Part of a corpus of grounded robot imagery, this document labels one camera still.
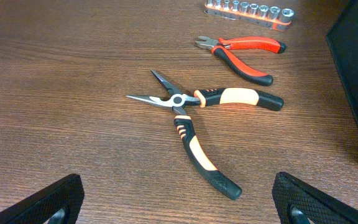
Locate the socket set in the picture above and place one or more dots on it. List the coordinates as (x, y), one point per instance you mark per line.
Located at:
(262, 15)

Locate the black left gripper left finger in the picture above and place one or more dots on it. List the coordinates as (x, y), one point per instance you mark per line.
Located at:
(60, 202)

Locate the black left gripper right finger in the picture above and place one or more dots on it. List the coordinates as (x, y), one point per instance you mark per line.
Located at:
(298, 202)

